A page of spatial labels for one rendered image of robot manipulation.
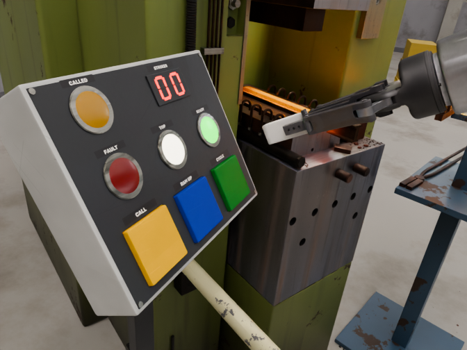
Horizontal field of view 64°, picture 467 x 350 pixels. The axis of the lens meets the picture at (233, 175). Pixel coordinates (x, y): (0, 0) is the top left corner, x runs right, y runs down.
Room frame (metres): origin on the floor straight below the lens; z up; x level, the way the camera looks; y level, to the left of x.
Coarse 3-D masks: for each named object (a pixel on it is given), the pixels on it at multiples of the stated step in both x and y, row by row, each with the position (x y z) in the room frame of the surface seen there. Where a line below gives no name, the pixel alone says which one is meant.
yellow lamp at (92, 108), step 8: (80, 96) 0.41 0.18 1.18; (88, 96) 0.42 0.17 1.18; (96, 96) 0.43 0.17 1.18; (80, 104) 0.41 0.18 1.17; (88, 104) 0.42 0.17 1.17; (96, 104) 0.42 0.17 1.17; (104, 104) 0.44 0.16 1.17; (80, 112) 0.40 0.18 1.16; (88, 112) 0.41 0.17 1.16; (96, 112) 0.42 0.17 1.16; (104, 112) 0.43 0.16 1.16; (88, 120) 0.40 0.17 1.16; (96, 120) 0.41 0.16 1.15; (104, 120) 0.42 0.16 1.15
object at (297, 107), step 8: (248, 88) 1.20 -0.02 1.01; (264, 96) 1.14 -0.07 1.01; (272, 96) 1.14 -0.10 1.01; (280, 104) 1.08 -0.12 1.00; (288, 104) 1.06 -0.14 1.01; (296, 104) 1.07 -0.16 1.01; (336, 128) 0.93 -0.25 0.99; (344, 128) 0.91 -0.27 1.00; (352, 128) 0.89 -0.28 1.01; (336, 136) 0.92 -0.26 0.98; (344, 136) 0.91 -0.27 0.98; (352, 136) 0.89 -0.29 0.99
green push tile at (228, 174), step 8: (224, 160) 0.57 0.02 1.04; (232, 160) 0.58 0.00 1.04; (216, 168) 0.54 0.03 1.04; (224, 168) 0.56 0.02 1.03; (232, 168) 0.57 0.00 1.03; (240, 168) 0.59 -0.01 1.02; (216, 176) 0.53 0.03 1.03; (224, 176) 0.55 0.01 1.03; (232, 176) 0.56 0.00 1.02; (240, 176) 0.58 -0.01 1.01; (216, 184) 0.53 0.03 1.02; (224, 184) 0.54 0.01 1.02; (232, 184) 0.55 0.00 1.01; (240, 184) 0.57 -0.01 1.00; (224, 192) 0.53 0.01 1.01; (232, 192) 0.54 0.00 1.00; (240, 192) 0.56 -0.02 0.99; (248, 192) 0.58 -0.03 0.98; (224, 200) 0.52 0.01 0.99; (232, 200) 0.53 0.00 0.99; (240, 200) 0.55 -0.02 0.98; (232, 208) 0.52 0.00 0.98
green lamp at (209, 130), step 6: (204, 120) 0.58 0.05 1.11; (210, 120) 0.59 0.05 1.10; (204, 126) 0.57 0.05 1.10; (210, 126) 0.58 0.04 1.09; (216, 126) 0.60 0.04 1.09; (204, 132) 0.57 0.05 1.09; (210, 132) 0.58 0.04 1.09; (216, 132) 0.59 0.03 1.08; (210, 138) 0.57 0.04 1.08; (216, 138) 0.58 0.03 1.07
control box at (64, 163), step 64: (128, 64) 0.51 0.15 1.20; (192, 64) 0.63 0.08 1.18; (0, 128) 0.38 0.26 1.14; (64, 128) 0.38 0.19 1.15; (128, 128) 0.45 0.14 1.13; (192, 128) 0.55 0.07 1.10; (64, 192) 0.35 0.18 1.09; (256, 192) 0.61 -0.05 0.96; (128, 256) 0.34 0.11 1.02; (192, 256) 0.41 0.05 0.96
